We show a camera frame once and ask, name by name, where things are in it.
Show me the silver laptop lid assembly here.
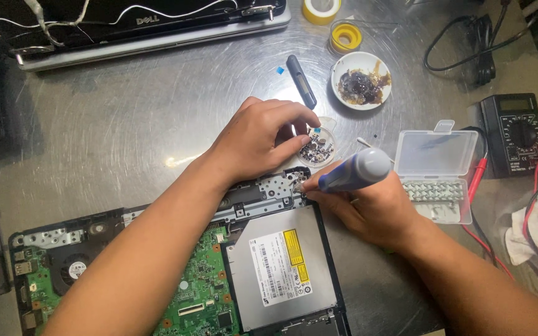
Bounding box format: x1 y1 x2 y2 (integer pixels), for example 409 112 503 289
0 0 292 72

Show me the blue grey electric screwdriver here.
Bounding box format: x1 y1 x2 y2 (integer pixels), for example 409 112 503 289
295 147 392 194

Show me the yellow spool in clear case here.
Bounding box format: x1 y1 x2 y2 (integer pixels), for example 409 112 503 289
328 19 363 56

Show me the black laptop cooling fan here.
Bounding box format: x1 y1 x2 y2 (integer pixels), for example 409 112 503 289
58 253 91 294

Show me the silver optical disc drive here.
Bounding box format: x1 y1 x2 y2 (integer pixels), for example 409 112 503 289
224 205 340 333

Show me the clear plastic bit box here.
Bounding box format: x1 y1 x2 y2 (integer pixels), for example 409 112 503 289
393 119 479 225

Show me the small clear round dish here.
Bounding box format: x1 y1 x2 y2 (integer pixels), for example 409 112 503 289
294 116 338 168

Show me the green laptop motherboard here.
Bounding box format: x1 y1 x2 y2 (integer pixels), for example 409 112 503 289
16 223 243 336

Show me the heap of small metal screws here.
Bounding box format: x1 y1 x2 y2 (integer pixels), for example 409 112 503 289
299 131 333 162

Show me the row of silver screwdriver bits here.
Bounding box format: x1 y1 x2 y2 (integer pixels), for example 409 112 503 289
402 180 465 203

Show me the black digital multimeter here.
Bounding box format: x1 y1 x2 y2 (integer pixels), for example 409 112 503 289
479 93 538 178

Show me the dark grey pen-shaped tool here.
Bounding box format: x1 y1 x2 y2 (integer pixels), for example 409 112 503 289
286 54 318 111

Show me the yellow tape roll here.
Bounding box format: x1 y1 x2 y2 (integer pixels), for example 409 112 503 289
302 0 342 26

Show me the thin white antenna cable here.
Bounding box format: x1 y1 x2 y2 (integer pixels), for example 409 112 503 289
0 0 240 37

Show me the red multimeter probe with lead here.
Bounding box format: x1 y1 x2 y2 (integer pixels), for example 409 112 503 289
460 157 517 282

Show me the white bowl with brown paste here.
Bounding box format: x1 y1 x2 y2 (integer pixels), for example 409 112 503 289
330 51 392 112

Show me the black opened laptop base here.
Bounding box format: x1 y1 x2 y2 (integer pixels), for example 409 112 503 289
8 166 352 336

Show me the black power cable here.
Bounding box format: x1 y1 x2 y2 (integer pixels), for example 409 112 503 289
422 0 538 88

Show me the person's right hand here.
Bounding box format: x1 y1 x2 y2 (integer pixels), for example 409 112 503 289
302 160 423 254

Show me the person's left hand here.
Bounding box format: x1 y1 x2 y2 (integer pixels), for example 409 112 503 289
198 96 322 190

